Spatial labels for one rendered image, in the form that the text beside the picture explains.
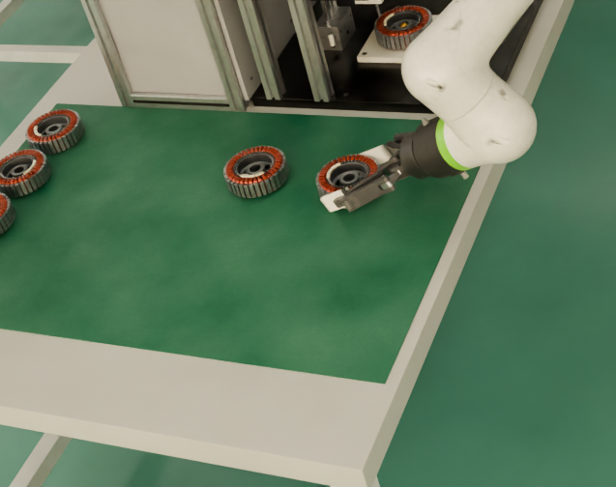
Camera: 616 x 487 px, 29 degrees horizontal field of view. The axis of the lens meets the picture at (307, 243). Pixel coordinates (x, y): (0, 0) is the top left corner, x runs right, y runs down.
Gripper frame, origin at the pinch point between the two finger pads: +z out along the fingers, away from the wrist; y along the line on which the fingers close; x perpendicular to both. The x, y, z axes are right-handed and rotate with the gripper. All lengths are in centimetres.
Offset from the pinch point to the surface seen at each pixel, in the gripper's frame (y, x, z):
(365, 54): 33.0, 9.3, 13.9
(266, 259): -19.9, 0.6, 5.2
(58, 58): 86, 38, 184
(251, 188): -7.6, 8.1, 13.3
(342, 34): 36.2, 14.0, 18.9
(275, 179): -4.1, 6.9, 11.0
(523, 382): 29, -71, 31
